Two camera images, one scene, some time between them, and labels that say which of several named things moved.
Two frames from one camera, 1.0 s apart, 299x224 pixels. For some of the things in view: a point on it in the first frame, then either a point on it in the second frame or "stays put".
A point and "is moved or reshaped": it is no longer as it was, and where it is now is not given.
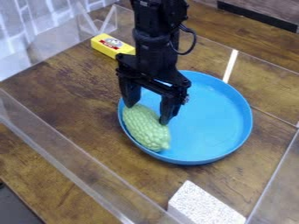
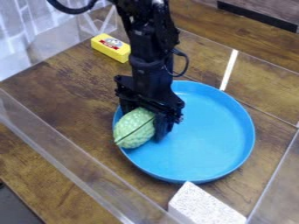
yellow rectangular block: x=111 y=45 stays put
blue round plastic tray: x=210 y=123 is moved or reshaped
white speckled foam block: x=193 y=206 stays put
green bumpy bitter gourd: x=145 y=127 is moved or reshaped
